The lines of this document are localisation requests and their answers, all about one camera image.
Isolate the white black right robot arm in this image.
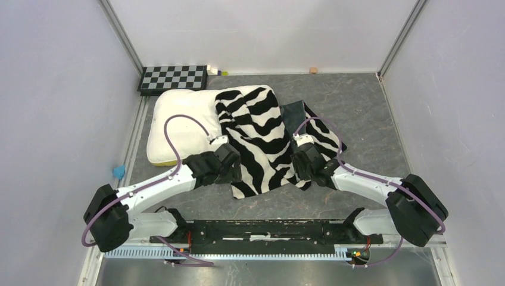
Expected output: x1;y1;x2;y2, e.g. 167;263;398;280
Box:
292;143;449;247

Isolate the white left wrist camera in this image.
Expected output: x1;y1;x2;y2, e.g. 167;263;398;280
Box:
209;135;229;148

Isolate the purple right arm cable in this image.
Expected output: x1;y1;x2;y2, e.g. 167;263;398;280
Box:
294;116;447;269

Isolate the white pillow with yellow edge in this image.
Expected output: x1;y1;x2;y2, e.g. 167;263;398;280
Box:
146;85;273;166

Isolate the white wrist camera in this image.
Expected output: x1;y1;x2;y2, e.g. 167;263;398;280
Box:
209;135;229;148
293;133;314;148

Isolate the black white checkerboard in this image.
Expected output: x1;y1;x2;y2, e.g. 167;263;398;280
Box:
138;65;208;96

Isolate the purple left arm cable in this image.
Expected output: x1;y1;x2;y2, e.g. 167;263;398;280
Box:
81;114;216;267

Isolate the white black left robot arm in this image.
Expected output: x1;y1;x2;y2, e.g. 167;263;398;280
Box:
82;144;242;253

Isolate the blue clip on wall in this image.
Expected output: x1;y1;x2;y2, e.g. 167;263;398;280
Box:
113;165;126;181

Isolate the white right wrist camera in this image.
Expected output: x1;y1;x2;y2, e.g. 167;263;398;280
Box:
293;133;314;148

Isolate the light blue cable comb strip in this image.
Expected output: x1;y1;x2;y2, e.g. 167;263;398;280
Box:
104;246;351;262

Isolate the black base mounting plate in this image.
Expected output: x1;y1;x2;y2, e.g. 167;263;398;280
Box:
165;219;384;254

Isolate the small cream toy block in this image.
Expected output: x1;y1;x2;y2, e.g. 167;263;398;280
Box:
206;65;229;76

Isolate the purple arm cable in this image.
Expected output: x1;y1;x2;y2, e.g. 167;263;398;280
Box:
294;116;447;269
81;114;216;267

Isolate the zebra striped pillowcase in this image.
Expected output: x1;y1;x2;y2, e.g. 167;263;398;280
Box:
214;87;348;200

